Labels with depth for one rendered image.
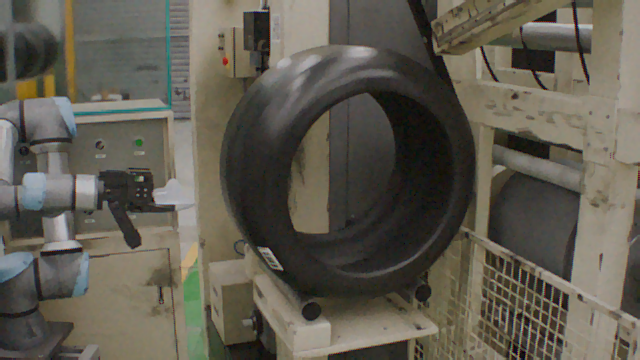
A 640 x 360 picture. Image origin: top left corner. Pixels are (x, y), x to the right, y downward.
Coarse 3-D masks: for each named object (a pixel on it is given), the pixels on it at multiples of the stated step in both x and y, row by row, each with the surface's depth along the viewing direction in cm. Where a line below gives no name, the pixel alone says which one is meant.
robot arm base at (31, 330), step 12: (0, 312) 155; (24, 312) 156; (36, 312) 160; (0, 324) 156; (12, 324) 155; (24, 324) 156; (36, 324) 159; (0, 336) 155; (12, 336) 155; (24, 336) 156; (36, 336) 158; (48, 336) 163; (12, 348) 155; (24, 348) 156
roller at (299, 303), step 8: (280, 280) 156; (288, 288) 151; (288, 296) 150; (296, 296) 146; (304, 296) 144; (296, 304) 144; (304, 304) 141; (312, 304) 141; (304, 312) 140; (312, 312) 141; (320, 312) 142; (312, 320) 142
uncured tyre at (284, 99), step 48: (336, 48) 139; (288, 96) 129; (336, 96) 130; (384, 96) 164; (432, 96) 138; (240, 144) 133; (288, 144) 129; (432, 144) 167; (240, 192) 133; (384, 192) 174; (432, 192) 166; (288, 240) 133; (336, 240) 169; (384, 240) 170; (432, 240) 146; (336, 288) 141; (384, 288) 145
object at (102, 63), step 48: (0, 0) 167; (48, 0) 172; (96, 0) 177; (144, 0) 182; (0, 48) 170; (48, 48) 175; (96, 48) 180; (144, 48) 185; (0, 96) 173; (48, 96) 178; (96, 96) 183; (144, 96) 188
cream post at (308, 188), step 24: (288, 0) 161; (312, 0) 163; (288, 24) 162; (312, 24) 165; (288, 48) 164; (312, 144) 172; (312, 168) 174; (288, 192) 173; (312, 192) 175; (312, 216) 177
